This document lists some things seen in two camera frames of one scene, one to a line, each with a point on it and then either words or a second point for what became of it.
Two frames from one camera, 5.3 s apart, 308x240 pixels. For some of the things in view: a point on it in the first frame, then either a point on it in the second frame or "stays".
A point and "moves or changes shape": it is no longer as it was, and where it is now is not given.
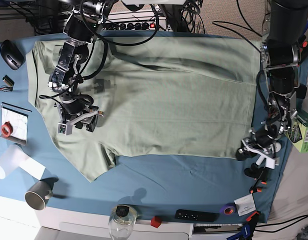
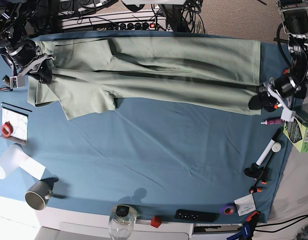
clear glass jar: (122, 218) stays
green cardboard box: (301, 132) stays
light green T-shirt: (194, 96) moves or changes shape
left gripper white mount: (66, 128) → (21, 79)
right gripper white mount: (270, 159) → (286, 113)
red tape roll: (7, 129) stays
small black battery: (7, 79) stays
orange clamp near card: (249, 218) stays
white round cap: (277, 147) stays
